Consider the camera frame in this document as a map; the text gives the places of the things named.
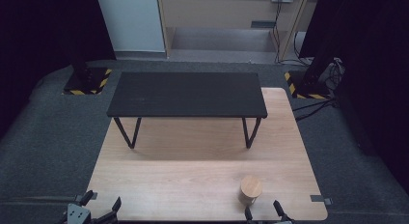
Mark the black shelf riser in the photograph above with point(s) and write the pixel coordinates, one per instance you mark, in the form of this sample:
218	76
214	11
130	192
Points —
188	93

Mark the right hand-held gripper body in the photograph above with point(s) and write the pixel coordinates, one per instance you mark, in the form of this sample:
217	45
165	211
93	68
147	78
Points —
273	222

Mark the black stand with striped base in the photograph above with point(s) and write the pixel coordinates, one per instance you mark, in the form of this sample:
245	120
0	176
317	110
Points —
310	85
86	80

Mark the round wooden canister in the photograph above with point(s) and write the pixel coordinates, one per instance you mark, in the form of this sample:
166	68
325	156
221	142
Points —
250	189

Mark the white cabinet panel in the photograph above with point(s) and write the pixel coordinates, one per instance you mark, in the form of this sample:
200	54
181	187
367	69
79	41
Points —
131	21

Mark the grey tape strip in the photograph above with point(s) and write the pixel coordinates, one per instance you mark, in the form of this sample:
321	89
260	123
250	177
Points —
87	196
321	199

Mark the black curtain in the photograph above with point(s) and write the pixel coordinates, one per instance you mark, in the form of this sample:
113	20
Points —
369	56
48	31

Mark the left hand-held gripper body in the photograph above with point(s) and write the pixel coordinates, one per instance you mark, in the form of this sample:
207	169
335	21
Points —
77	215

